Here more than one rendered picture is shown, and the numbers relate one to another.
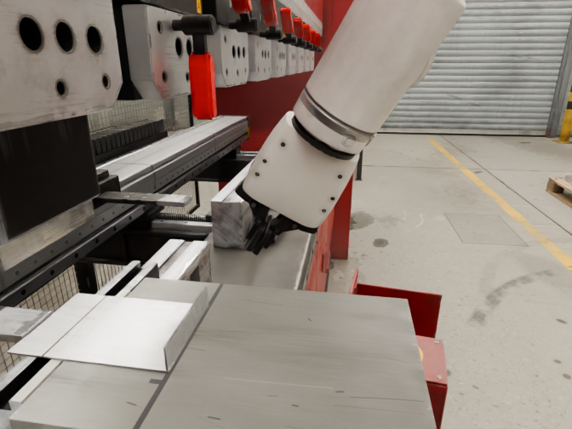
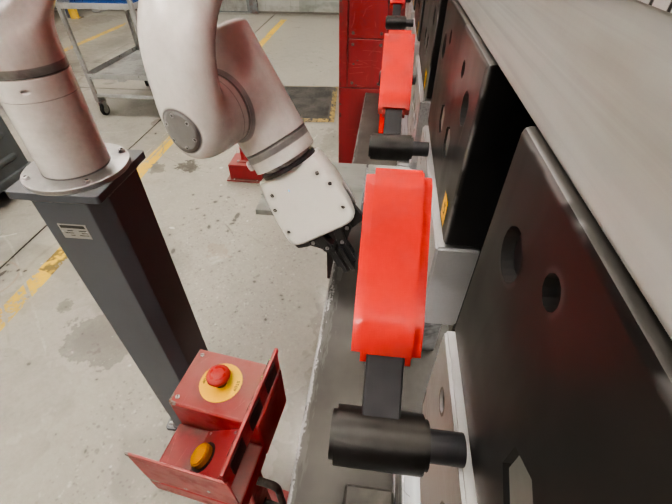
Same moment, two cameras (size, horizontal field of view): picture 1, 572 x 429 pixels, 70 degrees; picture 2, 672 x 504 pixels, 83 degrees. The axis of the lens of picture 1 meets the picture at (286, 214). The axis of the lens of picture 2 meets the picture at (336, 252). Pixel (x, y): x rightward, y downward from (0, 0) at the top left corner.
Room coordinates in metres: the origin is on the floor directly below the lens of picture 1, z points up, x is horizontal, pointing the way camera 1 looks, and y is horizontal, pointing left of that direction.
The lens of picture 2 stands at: (0.86, 0.01, 1.38)
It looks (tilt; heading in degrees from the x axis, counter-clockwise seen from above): 42 degrees down; 178
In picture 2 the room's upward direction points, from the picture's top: straight up
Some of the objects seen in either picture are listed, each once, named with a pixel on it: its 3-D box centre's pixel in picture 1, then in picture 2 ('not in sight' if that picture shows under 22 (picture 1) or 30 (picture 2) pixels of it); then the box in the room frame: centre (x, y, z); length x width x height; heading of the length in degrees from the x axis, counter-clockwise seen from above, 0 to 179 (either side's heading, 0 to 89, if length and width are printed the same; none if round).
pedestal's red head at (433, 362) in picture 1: (391, 347); (217, 418); (0.57, -0.18, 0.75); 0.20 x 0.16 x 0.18; 164
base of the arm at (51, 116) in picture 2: not in sight; (56, 123); (0.18, -0.48, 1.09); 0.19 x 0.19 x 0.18
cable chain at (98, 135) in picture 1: (119, 136); not in sight; (1.11, 0.45, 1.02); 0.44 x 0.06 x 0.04; 171
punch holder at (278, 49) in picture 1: (263, 40); not in sight; (1.05, 0.05, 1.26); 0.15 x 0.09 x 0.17; 171
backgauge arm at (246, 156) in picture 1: (204, 163); not in sight; (1.68, 0.34, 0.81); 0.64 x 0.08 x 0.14; 81
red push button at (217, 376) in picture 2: not in sight; (219, 378); (0.52, -0.18, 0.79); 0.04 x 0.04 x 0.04
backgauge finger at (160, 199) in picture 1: (111, 191); not in sight; (0.63, 0.28, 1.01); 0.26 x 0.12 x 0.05; 81
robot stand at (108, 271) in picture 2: not in sight; (158, 325); (0.18, -0.48, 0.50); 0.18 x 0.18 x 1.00; 82
